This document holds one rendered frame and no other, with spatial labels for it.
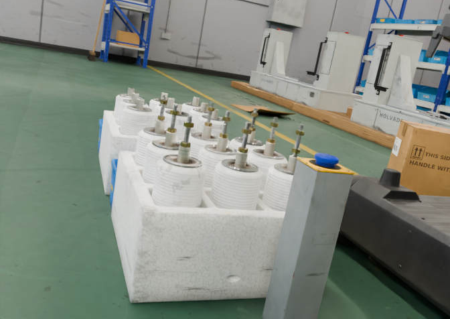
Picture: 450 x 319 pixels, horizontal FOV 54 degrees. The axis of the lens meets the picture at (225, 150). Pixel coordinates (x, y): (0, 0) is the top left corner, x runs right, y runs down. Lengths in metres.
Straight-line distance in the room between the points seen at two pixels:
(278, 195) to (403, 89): 2.82
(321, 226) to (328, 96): 3.55
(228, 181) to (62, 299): 0.36
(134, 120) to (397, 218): 0.75
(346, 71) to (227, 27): 3.61
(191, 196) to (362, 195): 0.51
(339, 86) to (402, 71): 0.81
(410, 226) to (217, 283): 0.44
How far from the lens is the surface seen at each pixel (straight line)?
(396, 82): 3.69
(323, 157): 0.73
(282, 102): 4.61
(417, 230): 1.03
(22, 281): 0.91
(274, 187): 0.90
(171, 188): 0.80
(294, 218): 0.76
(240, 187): 0.84
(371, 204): 1.14
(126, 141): 1.29
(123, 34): 6.68
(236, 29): 7.64
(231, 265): 0.87
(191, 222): 0.80
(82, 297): 0.86
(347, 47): 4.31
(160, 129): 1.05
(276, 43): 5.48
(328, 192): 0.73
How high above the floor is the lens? 0.47
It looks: 13 degrees down
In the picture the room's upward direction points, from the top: 10 degrees clockwise
